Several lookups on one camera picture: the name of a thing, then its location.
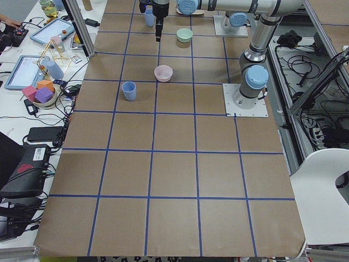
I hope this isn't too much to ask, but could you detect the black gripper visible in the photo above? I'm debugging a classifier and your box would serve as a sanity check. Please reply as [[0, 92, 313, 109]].
[[139, 0, 170, 42]]

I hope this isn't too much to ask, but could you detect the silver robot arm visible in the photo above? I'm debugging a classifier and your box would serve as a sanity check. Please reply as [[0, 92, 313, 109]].
[[220, 11, 251, 37], [177, 1, 303, 109]]

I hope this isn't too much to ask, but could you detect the green bowl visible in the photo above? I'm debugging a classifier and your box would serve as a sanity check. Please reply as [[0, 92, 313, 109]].
[[176, 28, 193, 43]]

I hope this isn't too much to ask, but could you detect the wooden plate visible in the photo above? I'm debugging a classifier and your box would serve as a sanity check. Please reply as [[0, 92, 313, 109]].
[[176, 8, 204, 16]]

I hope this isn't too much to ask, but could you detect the pink bowl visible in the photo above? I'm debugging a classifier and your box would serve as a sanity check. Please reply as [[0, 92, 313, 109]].
[[154, 65, 173, 82]]

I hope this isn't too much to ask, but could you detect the blue cup on table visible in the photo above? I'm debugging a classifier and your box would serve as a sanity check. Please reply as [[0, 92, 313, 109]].
[[122, 81, 137, 102]]

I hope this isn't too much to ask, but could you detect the pale blue cup on desk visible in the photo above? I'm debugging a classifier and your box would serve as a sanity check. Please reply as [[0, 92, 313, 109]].
[[47, 60, 64, 80]]

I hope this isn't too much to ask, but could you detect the bowl of foam cubes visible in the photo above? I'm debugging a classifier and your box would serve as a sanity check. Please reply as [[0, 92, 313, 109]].
[[22, 80, 58, 109]]

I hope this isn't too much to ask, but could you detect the brown paper table mat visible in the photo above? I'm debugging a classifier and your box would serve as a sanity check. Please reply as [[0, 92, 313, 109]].
[[35, 1, 305, 257]]

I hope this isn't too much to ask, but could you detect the blue tablet at edge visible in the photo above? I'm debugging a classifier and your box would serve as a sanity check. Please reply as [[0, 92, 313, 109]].
[[4, 55, 50, 90]]

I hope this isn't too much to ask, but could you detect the black power adapter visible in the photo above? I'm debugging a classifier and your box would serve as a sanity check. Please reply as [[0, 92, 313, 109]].
[[27, 126, 62, 142]]

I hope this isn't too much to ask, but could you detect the white chair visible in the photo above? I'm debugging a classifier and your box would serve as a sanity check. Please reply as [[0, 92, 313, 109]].
[[290, 148, 348, 245]]

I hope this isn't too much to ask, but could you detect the aluminium frame post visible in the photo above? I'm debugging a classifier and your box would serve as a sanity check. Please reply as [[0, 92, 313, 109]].
[[62, 0, 95, 57]]

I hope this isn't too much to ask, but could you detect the blue tablet near frame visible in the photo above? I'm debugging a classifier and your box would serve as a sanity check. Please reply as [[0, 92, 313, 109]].
[[30, 18, 75, 45]]

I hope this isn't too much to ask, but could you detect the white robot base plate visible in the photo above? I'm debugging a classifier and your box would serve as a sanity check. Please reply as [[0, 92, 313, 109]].
[[222, 84, 268, 117]]

